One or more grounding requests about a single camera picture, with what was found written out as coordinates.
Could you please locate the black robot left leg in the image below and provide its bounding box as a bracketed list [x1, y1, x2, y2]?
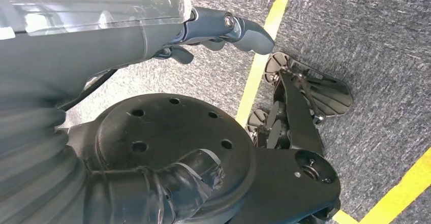
[66, 71, 342, 224]

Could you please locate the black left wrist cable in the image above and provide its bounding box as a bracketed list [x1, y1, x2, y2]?
[57, 68, 118, 112]

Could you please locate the yellow floor tape square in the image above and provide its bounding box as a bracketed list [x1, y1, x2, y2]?
[234, 0, 431, 224]

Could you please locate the black robot left foot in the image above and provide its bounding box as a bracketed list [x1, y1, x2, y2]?
[247, 51, 354, 149]

